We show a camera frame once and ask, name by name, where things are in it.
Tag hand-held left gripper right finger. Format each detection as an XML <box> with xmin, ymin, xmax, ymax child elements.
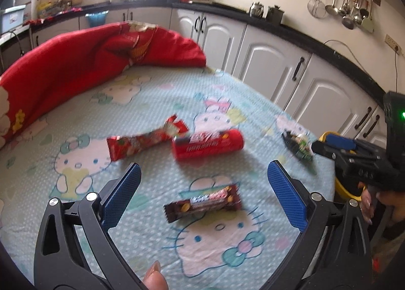
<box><xmin>267</xmin><ymin>160</ymin><xmax>374</xmax><ymax>290</ymax></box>

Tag red snack packet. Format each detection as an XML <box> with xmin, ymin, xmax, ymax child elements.
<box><xmin>106</xmin><ymin>115</ymin><xmax>188</xmax><ymax>162</ymax></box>

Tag person's right hand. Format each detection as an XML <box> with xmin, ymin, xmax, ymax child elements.
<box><xmin>358</xmin><ymin>183</ymin><xmax>405</xmax><ymax>225</ymax></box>

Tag blue storage box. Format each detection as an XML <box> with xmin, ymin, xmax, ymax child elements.
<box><xmin>0</xmin><ymin>5</ymin><xmax>26</xmax><ymax>35</ymax></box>

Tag row of red small objects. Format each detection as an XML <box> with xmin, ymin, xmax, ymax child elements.
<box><xmin>26</xmin><ymin>6</ymin><xmax>83</xmax><ymax>26</ymax></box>

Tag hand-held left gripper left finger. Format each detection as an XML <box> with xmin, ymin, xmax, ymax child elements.
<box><xmin>33</xmin><ymin>163</ymin><xmax>149</xmax><ymax>290</ymax></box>

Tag grey power cable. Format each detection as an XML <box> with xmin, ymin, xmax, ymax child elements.
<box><xmin>322</xmin><ymin>39</ymin><xmax>405</xmax><ymax>95</ymax></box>

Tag person's left hand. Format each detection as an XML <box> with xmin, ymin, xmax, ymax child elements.
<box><xmin>141</xmin><ymin>260</ymin><xmax>170</xmax><ymax>290</ymax></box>

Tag cartoon cat printed bed sheet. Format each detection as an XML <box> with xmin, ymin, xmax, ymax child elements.
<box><xmin>0</xmin><ymin>67</ymin><xmax>336</xmax><ymax>290</ymax></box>

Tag white lower kitchen cabinets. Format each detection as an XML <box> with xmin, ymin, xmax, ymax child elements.
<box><xmin>31</xmin><ymin>7</ymin><xmax>390</xmax><ymax>165</ymax></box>

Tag red cylindrical snack tube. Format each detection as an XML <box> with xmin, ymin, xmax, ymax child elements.
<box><xmin>172</xmin><ymin>128</ymin><xmax>245</xmax><ymax>162</ymax></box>

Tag green black snack wrapper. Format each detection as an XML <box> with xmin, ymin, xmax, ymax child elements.
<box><xmin>282</xmin><ymin>129</ymin><xmax>315</xmax><ymax>166</ymax></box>

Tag pale green spatula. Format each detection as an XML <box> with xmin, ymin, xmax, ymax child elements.
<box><xmin>360</xmin><ymin>0</ymin><xmax>376</xmax><ymax>34</ymax></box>

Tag black kitchen countertop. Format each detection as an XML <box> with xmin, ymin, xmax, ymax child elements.
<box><xmin>29</xmin><ymin>0</ymin><xmax>389</xmax><ymax>105</ymax></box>

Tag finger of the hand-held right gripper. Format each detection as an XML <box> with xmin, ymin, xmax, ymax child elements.
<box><xmin>325</xmin><ymin>134</ymin><xmax>357</xmax><ymax>152</ymax></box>
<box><xmin>311</xmin><ymin>140</ymin><xmax>352</xmax><ymax>163</ymax></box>

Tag blue hanging basket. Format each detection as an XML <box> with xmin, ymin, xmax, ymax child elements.
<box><xmin>85</xmin><ymin>11</ymin><xmax>107</xmax><ymax>28</ymax></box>

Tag white side shelf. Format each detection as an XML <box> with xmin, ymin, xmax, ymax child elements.
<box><xmin>0</xmin><ymin>24</ymin><xmax>31</xmax><ymax>48</ymax></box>

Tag brown chocolate bar wrapper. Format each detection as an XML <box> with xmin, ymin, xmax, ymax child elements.
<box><xmin>164</xmin><ymin>184</ymin><xmax>243</xmax><ymax>223</ymax></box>

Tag red floral blanket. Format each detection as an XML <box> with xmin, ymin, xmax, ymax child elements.
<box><xmin>0</xmin><ymin>22</ymin><xmax>207</xmax><ymax>149</ymax></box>

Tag steel canister with lid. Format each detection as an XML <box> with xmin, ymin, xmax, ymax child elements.
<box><xmin>267</xmin><ymin>5</ymin><xmax>285</xmax><ymax>24</ymax></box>

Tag steel spoon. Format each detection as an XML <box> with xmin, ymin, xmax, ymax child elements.
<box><xmin>352</xmin><ymin>0</ymin><xmax>369</xmax><ymax>25</ymax></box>
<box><xmin>337</xmin><ymin>0</ymin><xmax>353</xmax><ymax>16</ymax></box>

